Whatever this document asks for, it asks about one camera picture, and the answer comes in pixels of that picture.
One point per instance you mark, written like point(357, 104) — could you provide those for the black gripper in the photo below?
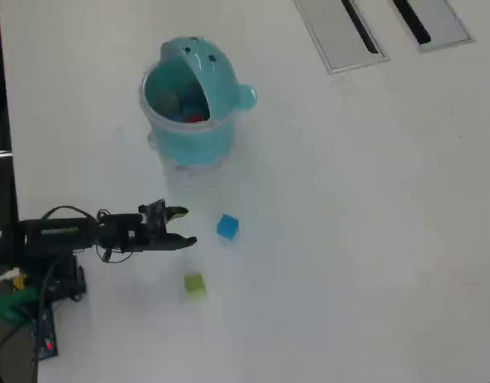
point(129, 231)

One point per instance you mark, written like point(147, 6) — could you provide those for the blue lego block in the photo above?
point(227, 227)

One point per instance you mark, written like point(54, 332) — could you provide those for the green lego block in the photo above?
point(195, 286)

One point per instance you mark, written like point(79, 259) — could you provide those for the red lego block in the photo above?
point(195, 118)

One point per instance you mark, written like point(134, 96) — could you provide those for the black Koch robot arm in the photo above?
point(57, 235)

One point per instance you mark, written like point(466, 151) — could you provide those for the teal whale-shaped bin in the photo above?
point(193, 139)

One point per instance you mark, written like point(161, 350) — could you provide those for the blue crumpled wad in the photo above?
point(191, 104)

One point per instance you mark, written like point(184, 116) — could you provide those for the grey crumpled wad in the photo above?
point(168, 101)

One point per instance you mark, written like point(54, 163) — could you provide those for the yellow connector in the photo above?
point(18, 281)

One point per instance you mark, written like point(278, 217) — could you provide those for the blue circuit board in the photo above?
point(45, 331)

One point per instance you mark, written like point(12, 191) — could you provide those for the dark grey cabinet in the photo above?
point(1, 179)

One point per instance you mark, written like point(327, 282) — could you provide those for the green table clamp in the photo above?
point(7, 305)

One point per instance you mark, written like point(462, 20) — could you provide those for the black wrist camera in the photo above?
point(152, 207)

